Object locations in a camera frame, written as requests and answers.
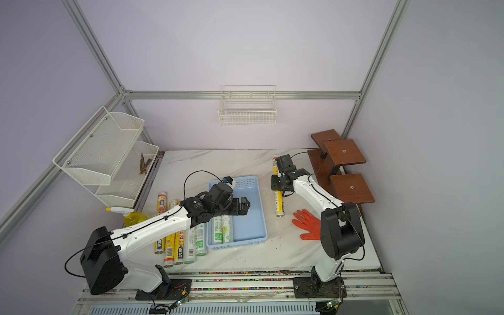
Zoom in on yellow icon wrap roll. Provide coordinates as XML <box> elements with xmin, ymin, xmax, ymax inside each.
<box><xmin>154</xmin><ymin>192</ymin><xmax>167</xmax><ymax>255</ymax></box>

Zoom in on white green grape wrap roll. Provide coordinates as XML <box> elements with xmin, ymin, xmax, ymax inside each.
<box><xmin>222</xmin><ymin>216</ymin><xmax>234</xmax><ymax>244</ymax></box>

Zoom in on yellow red chef wrap roll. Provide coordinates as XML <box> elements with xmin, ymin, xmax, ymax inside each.
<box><xmin>163</xmin><ymin>233</ymin><xmax>177</xmax><ymax>268</ymax></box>

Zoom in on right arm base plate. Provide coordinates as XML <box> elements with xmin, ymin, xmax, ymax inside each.
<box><xmin>293</xmin><ymin>277</ymin><xmax>347</xmax><ymax>299</ymax></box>

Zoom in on red rubber glove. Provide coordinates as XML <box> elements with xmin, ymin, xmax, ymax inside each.
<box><xmin>291</xmin><ymin>209</ymin><xmax>321</xmax><ymax>241</ymax></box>

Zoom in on yellow blue label wrap roll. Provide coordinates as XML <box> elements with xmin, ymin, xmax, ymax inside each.
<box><xmin>173</xmin><ymin>197</ymin><xmax>188</xmax><ymax>265</ymax></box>

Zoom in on white mesh shelf basket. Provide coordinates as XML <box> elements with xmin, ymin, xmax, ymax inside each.
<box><xmin>94</xmin><ymin>141</ymin><xmax>159</xmax><ymax>208</ymax></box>
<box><xmin>52</xmin><ymin>107</ymin><xmax>144</xmax><ymax>186</ymax></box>

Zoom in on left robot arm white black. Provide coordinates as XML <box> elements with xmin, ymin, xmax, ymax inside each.
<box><xmin>80</xmin><ymin>182</ymin><xmax>251</xmax><ymax>295</ymax></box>

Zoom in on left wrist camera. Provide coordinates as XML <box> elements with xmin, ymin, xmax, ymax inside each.
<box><xmin>221</xmin><ymin>176</ymin><xmax>236</xmax><ymax>189</ymax></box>

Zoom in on upper white mesh shelf basket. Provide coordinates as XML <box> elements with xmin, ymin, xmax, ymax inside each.
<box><xmin>52</xmin><ymin>107</ymin><xmax>144</xmax><ymax>186</ymax></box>

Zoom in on brown clips in basket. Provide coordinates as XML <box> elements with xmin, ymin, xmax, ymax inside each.
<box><xmin>139</xmin><ymin>154</ymin><xmax>152</xmax><ymax>175</ymax></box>

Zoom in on brown wooden tiered stand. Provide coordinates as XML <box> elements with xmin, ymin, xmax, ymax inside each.
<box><xmin>308</xmin><ymin>129</ymin><xmax>375</xmax><ymax>207</ymax></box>

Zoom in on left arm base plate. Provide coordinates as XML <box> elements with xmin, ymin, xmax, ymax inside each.
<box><xmin>135</xmin><ymin>279</ymin><xmax>192</xmax><ymax>301</ymax></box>

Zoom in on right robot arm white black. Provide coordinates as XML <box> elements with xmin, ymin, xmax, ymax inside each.
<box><xmin>270</xmin><ymin>154</ymin><xmax>365</xmax><ymax>282</ymax></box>

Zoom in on white wire wall basket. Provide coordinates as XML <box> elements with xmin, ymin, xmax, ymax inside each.
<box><xmin>219</xmin><ymin>85</ymin><xmax>277</xmax><ymax>126</ymax></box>

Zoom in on lower white mesh shelf basket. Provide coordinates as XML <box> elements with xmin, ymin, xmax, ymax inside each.
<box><xmin>94</xmin><ymin>141</ymin><xmax>159</xmax><ymax>208</ymax></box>

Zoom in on light blue plastic basket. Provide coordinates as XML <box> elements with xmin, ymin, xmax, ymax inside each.
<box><xmin>206</xmin><ymin>176</ymin><xmax>268</xmax><ymax>249</ymax></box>

